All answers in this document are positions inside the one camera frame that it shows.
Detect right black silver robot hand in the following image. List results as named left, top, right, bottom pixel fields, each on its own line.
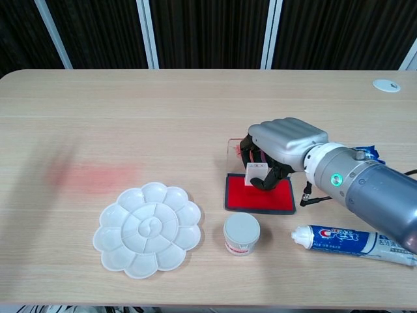
left=239, top=117, right=328, bottom=192

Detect white red rectangular stamp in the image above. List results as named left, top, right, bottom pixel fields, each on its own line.
left=243, top=162, right=270, bottom=186

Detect red ink pad clear lid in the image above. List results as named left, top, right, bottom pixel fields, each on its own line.
left=223, top=137, right=298, bottom=215

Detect blue cookie packet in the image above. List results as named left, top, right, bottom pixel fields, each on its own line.
left=353, top=145, right=384, bottom=164

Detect small jar grey lid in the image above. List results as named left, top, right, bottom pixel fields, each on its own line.
left=223, top=212, right=261, bottom=258

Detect blue white toothpaste tube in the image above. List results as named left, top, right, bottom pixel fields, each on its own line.
left=291, top=224, right=417, bottom=267

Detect white flower paint palette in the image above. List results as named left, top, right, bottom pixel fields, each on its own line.
left=93, top=181, right=202, bottom=280

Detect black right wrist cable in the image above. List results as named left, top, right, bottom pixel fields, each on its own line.
left=299, top=182, right=332, bottom=207

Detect white table cable grommet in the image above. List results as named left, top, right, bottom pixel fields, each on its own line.
left=372, top=79, right=401, bottom=94

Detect black partition panel white frame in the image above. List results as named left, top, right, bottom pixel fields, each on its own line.
left=0, top=0, right=72, bottom=79
left=260, top=0, right=417, bottom=71
left=34, top=0, right=160, bottom=70
left=136, top=0, right=283, bottom=70
left=403, top=48, right=417, bottom=71

